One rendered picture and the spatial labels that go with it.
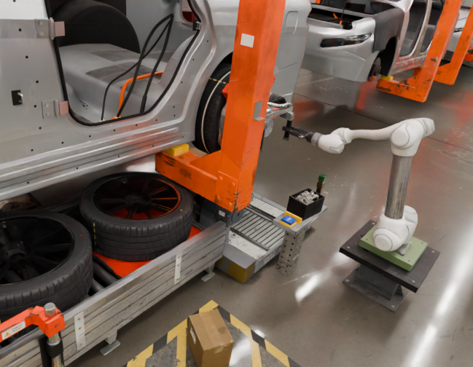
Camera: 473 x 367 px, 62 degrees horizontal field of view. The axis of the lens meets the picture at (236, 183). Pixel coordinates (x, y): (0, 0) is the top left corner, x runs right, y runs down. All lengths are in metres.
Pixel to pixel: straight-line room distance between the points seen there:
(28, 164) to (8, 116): 0.23
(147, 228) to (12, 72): 0.96
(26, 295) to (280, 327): 1.34
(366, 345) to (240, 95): 1.56
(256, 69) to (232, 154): 0.48
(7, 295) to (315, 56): 4.18
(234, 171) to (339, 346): 1.14
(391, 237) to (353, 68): 3.08
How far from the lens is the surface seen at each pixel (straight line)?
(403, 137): 2.21
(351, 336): 2.53
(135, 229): 2.15
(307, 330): 2.45
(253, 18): 1.97
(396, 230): 2.42
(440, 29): 5.94
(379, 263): 2.62
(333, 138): 2.66
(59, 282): 1.89
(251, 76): 1.99
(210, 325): 2.11
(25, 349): 1.85
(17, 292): 1.87
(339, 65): 5.08
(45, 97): 1.90
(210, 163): 2.31
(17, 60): 1.82
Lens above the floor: 1.75
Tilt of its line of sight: 28 degrees down
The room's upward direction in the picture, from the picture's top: 9 degrees clockwise
